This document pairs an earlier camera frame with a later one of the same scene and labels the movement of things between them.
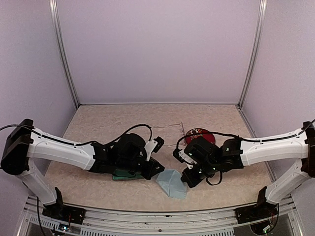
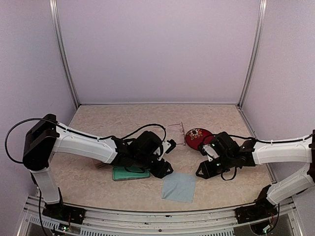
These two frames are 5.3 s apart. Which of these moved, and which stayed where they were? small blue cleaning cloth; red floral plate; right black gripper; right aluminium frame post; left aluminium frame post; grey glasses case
Moved: right black gripper; small blue cleaning cloth
Stayed: left aluminium frame post; right aluminium frame post; red floral plate; grey glasses case
